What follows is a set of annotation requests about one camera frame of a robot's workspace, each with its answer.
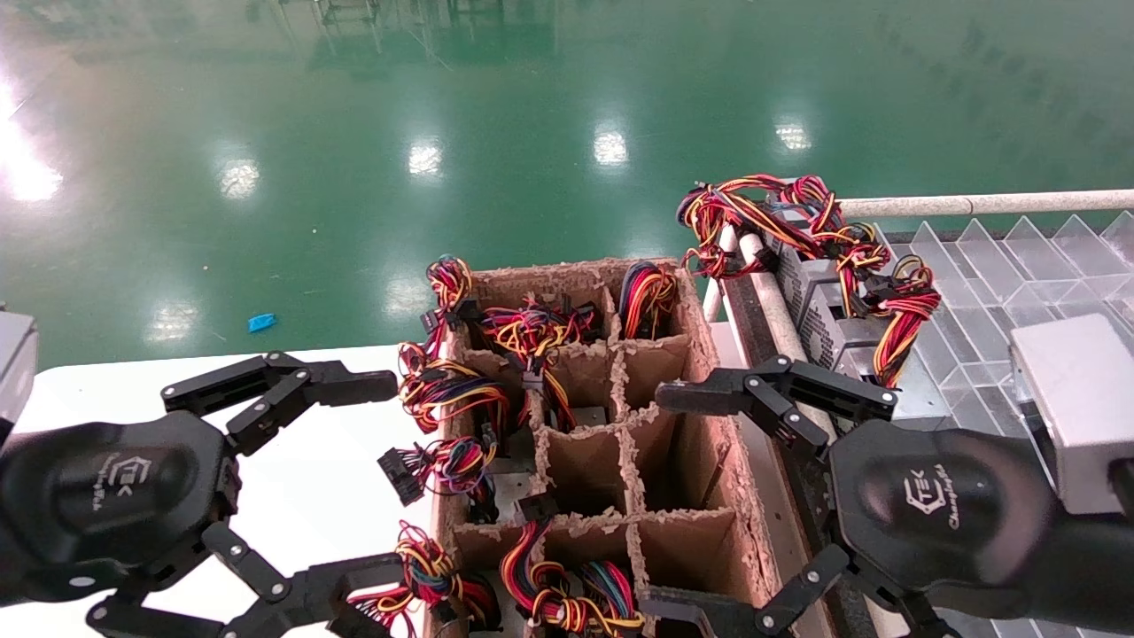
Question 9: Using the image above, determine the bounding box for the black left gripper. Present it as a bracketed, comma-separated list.
[0, 352, 408, 638]

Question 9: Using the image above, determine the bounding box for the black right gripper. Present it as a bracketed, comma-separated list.
[640, 354, 1064, 638]

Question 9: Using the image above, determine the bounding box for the power supply with colourful cables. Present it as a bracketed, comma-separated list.
[397, 341, 515, 435]
[478, 297, 608, 431]
[347, 521, 501, 638]
[501, 521, 648, 638]
[378, 436, 499, 524]
[419, 255, 484, 355]
[618, 261, 680, 342]

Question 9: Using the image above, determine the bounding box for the grey power supply with cables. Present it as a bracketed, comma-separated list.
[678, 173, 838, 280]
[780, 175, 896, 373]
[837, 255, 942, 395]

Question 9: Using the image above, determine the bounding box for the brown cardboard divider box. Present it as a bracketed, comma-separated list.
[428, 257, 798, 638]

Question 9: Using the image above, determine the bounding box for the transparent ridged rack surface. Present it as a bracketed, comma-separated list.
[864, 211, 1134, 638]

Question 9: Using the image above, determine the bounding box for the black frame strip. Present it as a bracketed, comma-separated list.
[722, 270, 865, 638]

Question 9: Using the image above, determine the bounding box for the long white rail pipe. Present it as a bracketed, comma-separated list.
[738, 230, 838, 444]

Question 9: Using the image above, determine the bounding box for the short white rail pipe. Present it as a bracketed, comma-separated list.
[703, 223, 738, 324]

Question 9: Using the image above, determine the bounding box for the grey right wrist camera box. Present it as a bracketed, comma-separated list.
[1008, 313, 1134, 517]

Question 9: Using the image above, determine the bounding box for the white horizontal rail pipe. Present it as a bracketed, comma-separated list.
[837, 189, 1134, 219]

